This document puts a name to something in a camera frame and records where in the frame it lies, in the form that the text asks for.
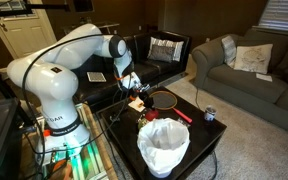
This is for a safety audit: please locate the black leather couch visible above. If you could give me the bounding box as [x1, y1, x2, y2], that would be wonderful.
[63, 30, 192, 108]

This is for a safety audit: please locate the grey white striped pillow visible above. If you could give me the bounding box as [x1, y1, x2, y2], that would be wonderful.
[221, 34, 237, 69]

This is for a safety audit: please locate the white paper sheet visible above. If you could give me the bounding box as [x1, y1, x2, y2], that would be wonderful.
[255, 72, 274, 83]

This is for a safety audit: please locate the cream printed pillow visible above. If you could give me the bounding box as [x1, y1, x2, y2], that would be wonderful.
[233, 43, 274, 75]

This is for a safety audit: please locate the black floor cable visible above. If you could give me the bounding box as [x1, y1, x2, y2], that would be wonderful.
[194, 83, 219, 180]

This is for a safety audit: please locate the white grid tablet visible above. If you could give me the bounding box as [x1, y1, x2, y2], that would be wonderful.
[86, 71, 107, 83]

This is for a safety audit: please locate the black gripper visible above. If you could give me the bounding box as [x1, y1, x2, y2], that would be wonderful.
[130, 82, 156, 110]

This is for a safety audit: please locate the grey fabric sofa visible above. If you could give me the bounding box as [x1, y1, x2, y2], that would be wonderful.
[191, 27, 288, 139]

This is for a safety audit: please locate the wooden robot mounting table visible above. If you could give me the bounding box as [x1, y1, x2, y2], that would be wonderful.
[17, 102, 118, 180]

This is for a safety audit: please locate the black coffee table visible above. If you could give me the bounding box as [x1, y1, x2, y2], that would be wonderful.
[96, 85, 228, 180]

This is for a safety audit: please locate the orange badminton racket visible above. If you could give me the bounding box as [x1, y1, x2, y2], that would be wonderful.
[148, 90, 194, 124]

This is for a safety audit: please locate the white plastic bin bag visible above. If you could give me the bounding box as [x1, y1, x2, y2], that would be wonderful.
[136, 117, 191, 175]

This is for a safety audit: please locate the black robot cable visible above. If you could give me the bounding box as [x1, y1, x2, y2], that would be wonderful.
[21, 33, 135, 180]

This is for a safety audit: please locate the dark grey textured pillow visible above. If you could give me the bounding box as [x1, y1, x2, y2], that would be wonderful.
[147, 44, 176, 64]

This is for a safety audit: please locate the white black striped pillow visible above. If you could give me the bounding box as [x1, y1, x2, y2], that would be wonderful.
[147, 36, 185, 63]

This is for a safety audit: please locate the white paper napkin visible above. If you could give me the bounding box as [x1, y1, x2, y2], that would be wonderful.
[127, 97, 147, 113]

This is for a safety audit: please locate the white panel door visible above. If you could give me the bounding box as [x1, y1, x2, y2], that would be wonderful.
[0, 0, 58, 60]

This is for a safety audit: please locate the white window blind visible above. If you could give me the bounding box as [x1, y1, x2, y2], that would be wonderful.
[257, 0, 288, 34]

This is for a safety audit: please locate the black overhead boom stand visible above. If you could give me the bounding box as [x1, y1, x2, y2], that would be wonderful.
[0, 0, 70, 28]

